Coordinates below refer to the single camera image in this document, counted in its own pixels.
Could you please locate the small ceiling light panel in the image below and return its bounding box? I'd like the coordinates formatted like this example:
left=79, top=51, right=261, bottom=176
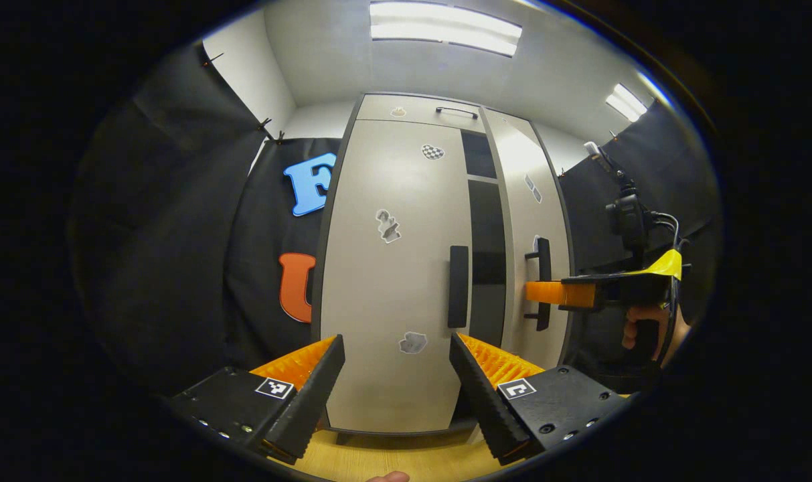
left=605, top=83, right=648, bottom=123

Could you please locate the beige shoe cabinet door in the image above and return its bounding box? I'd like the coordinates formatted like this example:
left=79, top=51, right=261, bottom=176
left=479, top=107, right=572, bottom=370
left=319, top=119, right=473, bottom=432

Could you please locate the beige double-door shoe cabinet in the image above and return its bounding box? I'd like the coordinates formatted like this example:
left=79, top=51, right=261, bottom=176
left=311, top=92, right=574, bottom=436

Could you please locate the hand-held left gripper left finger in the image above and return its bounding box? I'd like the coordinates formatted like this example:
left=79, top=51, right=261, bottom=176
left=168, top=334, right=346, bottom=466

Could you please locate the black door handle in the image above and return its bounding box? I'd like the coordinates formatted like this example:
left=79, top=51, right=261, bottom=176
left=447, top=246, right=469, bottom=329
left=525, top=238, right=552, bottom=332

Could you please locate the large ceiling light panel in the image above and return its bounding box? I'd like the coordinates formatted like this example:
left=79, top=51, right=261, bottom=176
left=369, top=1, right=523, bottom=57

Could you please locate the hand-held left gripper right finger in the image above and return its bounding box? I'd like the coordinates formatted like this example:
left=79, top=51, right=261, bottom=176
left=449, top=333, right=632, bottom=466

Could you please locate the black cable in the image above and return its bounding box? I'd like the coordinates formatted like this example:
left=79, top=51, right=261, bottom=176
left=650, top=212, right=682, bottom=250

